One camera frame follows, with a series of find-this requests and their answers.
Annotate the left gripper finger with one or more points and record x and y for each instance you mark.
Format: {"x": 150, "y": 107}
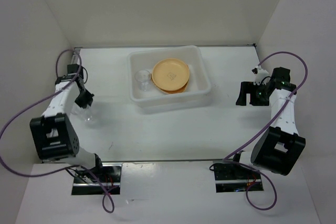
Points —
{"x": 80, "y": 101}
{"x": 87, "y": 99}

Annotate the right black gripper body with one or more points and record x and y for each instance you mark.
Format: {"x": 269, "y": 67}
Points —
{"x": 262, "y": 86}

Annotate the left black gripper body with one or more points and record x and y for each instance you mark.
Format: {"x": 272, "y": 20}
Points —
{"x": 84, "y": 89}

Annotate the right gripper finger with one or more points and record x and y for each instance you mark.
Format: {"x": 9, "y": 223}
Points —
{"x": 246, "y": 88}
{"x": 258, "y": 99}

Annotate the clear glass cup front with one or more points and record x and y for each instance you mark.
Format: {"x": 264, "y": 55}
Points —
{"x": 85, "y": 114}

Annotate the clear glass cup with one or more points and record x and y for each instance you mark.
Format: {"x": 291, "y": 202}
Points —
{"x": 85, "y": 114}
{"x": 143, "y": 79}

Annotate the woven bamboo triangular basket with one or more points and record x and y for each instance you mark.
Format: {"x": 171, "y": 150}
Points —
{"x": 183, "y": 90}

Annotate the tan round plate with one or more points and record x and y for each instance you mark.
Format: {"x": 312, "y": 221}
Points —
{"x": 170, "y": 75}
{"x": 181, "y": 90}

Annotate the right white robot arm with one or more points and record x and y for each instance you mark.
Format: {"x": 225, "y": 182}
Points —
{"x": 280, "y": 146}

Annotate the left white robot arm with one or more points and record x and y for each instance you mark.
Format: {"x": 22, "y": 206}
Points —
{"x": 54, "y": 136}

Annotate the clear plastic bin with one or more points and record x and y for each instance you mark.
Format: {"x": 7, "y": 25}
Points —
{"x": 197, "y": 92}

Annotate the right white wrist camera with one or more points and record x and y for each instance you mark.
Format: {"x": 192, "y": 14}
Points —
{"x": 260, "y": 75}

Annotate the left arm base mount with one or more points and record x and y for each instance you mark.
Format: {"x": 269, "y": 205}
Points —
{"x": 85, "y": 184}

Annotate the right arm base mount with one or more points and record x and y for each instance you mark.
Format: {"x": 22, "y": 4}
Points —
{"x": 231, "y": 178}

